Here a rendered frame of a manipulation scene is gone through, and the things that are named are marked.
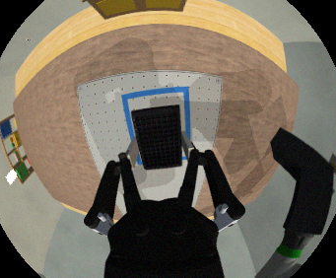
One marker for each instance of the blue tape rectangle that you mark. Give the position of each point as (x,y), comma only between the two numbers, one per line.
(185,91)

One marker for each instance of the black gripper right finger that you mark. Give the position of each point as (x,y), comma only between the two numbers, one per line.
(228,208)

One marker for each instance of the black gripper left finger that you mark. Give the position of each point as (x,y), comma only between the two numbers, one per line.
(100,216)

